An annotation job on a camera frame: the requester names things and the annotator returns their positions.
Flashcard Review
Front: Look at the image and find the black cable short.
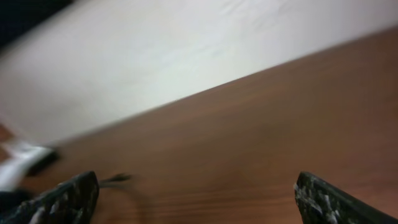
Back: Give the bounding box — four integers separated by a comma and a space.
99, 174, 132, 188

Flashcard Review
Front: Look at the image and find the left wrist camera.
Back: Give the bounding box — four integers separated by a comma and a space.
1, 139, 59, 192

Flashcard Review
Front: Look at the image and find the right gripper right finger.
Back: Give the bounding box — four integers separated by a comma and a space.
294, 172, 397, 224

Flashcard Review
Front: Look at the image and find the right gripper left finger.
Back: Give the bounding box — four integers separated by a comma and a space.
1, 171, 99, 224

